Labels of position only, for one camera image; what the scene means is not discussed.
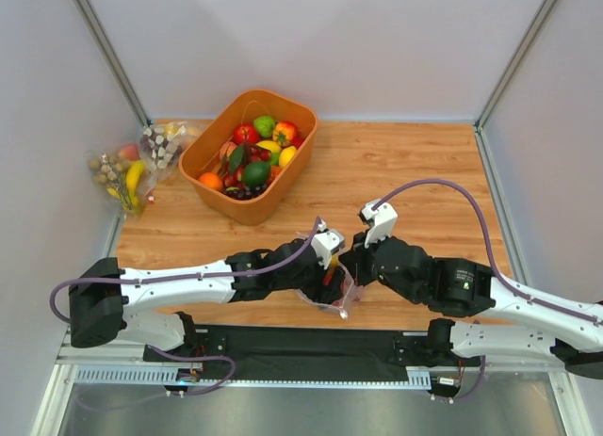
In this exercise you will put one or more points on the clear bag with banana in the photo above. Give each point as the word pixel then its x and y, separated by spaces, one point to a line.
pixel 124 177

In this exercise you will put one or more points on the orange plastic basket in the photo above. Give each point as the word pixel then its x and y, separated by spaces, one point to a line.
pixel 214 151

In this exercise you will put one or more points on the yellow fake lemon in basket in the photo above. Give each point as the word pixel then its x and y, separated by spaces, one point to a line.
pixel 286 155

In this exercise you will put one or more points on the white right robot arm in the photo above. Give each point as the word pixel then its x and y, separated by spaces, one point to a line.
pixel 483 314

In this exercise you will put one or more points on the green fake lime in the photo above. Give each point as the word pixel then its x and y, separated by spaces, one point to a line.
pixel 256 173

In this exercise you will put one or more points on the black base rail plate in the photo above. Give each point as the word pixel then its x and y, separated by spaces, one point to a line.
pixel 312 355

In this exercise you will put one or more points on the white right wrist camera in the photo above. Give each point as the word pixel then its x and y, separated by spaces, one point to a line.
pixel 380 217

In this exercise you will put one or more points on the clear polka dot zip bag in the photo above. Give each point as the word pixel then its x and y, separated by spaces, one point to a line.
pixel 352 291

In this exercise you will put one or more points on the red fake apple in basket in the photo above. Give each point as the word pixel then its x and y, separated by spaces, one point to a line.
pixel 245 133

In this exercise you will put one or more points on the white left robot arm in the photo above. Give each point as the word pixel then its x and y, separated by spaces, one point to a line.
pixel 114 303

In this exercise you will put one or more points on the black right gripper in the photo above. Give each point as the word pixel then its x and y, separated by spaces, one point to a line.
pixel 361 260

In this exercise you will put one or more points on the dark fake grape bunch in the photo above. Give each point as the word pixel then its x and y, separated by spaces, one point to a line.
pixel 244 193

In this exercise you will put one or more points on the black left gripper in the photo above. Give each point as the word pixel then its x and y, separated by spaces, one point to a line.
pixel 321 273

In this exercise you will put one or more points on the fake orange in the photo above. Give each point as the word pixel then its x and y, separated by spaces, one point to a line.
pixel 211 180

